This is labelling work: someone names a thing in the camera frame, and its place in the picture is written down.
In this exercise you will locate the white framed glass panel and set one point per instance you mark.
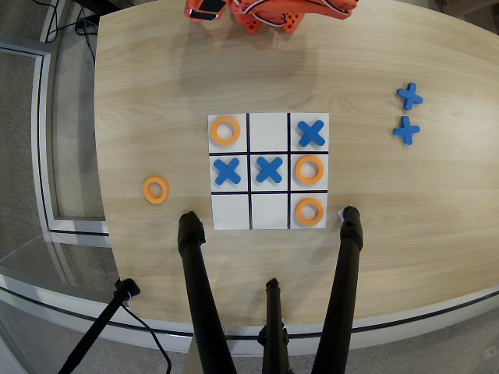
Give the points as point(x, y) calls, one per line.
point(43, 156)

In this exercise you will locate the blue foam cross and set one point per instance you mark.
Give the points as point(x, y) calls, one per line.
point(269, 170)
point(227, 171)
point(311, 133)
point(409, 96)
point(406, 130)

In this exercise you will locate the white tic-tac-toe board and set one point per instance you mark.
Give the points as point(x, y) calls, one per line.
point(269, 210)

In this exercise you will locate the black flat base plate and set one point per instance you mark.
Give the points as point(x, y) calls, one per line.
point(101, 3)

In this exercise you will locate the short black tripod leg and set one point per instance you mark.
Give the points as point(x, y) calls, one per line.
point(274, 311)

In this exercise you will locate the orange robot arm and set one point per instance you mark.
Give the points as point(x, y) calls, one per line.
point(331, 8)

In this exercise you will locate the thin black stand leg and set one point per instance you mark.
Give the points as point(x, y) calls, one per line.
point(97, 323)

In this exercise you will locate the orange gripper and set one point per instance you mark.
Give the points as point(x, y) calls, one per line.
point(203, 13)

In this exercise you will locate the brown cardboard box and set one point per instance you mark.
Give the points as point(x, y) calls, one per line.
point(468, 4)

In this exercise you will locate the orange robot base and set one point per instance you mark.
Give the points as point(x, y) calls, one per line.
point(249, 27)

